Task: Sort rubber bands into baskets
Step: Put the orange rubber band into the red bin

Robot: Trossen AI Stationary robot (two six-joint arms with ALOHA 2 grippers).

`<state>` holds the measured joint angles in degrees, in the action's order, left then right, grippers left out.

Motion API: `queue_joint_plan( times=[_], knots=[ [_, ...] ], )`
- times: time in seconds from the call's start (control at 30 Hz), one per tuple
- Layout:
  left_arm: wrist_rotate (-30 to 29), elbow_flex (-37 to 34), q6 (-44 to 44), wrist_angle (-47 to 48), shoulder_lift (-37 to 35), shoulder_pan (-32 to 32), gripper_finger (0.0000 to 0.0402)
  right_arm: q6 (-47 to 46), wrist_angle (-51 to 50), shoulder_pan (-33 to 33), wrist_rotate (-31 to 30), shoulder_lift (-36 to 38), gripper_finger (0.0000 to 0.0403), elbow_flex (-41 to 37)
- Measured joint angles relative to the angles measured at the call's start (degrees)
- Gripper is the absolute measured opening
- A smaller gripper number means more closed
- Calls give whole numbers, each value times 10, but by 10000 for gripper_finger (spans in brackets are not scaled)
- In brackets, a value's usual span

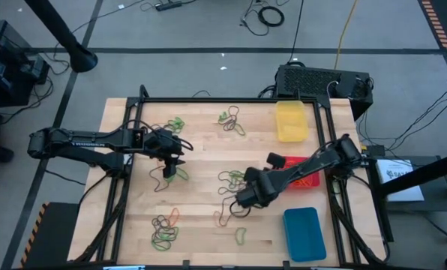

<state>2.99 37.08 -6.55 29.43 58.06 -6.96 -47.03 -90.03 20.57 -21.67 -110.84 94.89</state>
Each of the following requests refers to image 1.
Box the red plastic basket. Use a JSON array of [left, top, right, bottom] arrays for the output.
[[281, 155, 321, 191]]

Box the black hanging cable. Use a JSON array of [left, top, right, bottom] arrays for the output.
[[286, 0, 305, 64]]

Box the small black box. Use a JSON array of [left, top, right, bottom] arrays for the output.
[[361, 144, 387, 159]]

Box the heap of orange rubber bands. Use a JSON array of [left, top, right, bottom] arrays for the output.
[[289, 159, 319, 188]]

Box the black power strip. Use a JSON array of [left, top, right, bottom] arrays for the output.
[[154, 0, 184, 13]]

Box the blue plastic basket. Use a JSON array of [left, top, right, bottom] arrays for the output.
[[282, 206, 328, 263]]

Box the black diagonal beam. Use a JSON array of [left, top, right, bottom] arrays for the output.
[[376, 148, 447, 198]]

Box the yellow plastic basket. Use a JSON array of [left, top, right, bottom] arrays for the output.
[[274, 100, 310, 144]]

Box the coiled black cable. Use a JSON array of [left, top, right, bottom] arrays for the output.
[[256, 4, 286, 29]]

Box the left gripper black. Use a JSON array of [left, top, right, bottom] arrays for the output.
[[144, 129, 188, 180]]

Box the black floor cable bundle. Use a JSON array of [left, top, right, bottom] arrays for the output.
[[358, 85, 447, 152]]

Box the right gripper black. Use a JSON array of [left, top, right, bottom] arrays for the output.
[[235, 166, 278, 209]]

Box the white paper sheet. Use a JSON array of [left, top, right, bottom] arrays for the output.
[[375, 158, 426, 203]]

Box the black stand pole with base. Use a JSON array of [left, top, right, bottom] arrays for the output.
[[23, 0, 99, 74]]

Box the black equipment cart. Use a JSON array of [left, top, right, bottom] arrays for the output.
[[0, 19, 52, 109]]

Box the black computer case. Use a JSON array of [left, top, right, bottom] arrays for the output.
[[274, 64, 375, 122]]

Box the yellow hanging cable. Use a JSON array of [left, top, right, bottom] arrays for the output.
[[333, 0, 359, 71]]

